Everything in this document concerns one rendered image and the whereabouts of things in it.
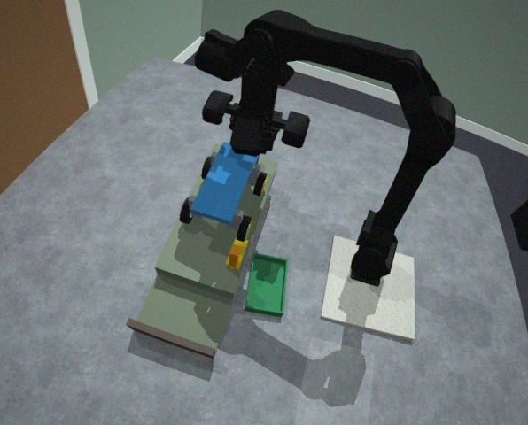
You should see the green tray rim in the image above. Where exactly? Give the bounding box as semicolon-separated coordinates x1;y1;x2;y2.
245;253;289;318

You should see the blue wheeled trolley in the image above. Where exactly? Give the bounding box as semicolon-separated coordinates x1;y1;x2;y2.
179;142;268;242

